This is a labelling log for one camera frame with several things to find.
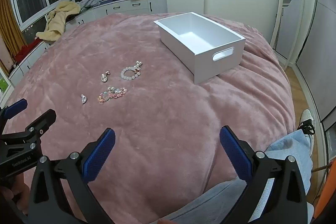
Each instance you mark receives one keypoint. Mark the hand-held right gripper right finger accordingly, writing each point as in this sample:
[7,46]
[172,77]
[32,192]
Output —
[233,153]

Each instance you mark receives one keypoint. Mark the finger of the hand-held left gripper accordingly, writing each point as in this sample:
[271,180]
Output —
[42,120]
[15,108]

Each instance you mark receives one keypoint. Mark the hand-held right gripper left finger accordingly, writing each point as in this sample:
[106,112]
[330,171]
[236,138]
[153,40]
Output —
[101,155]

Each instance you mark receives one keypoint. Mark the silver teardrop earring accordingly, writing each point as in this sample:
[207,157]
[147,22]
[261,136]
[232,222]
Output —
[83,100]
[104,78]

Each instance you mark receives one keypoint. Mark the white storage box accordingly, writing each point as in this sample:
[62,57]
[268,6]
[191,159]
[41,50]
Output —
[199,61]

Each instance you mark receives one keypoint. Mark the person's left hand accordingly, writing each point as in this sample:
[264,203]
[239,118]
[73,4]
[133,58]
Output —
[17,191]

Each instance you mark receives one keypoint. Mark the green box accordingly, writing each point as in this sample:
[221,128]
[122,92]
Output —
[2,85]

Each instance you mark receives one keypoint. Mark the person's jeans leg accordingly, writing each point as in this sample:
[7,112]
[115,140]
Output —
[288,145]

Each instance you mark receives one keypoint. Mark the red cloth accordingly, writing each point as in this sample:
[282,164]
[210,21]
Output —
[25,50]

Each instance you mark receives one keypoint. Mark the narrow gold curtain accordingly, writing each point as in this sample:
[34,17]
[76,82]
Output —
[8,29]

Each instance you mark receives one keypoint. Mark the white shoe with black laces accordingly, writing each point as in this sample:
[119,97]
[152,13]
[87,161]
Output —
[305,115]

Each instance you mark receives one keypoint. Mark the yellow fleece blanket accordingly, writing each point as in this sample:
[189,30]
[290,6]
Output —
[56,22]

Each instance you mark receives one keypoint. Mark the orange object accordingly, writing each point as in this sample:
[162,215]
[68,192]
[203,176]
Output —
[325,205]

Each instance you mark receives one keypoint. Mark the grey cloth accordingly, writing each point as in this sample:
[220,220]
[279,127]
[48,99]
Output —
[89,3]

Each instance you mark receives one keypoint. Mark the white window seat cabinet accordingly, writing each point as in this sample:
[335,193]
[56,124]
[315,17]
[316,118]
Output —
[126,6]

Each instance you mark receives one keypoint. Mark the white framed door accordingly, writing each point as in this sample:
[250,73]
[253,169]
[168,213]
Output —
[288,16]

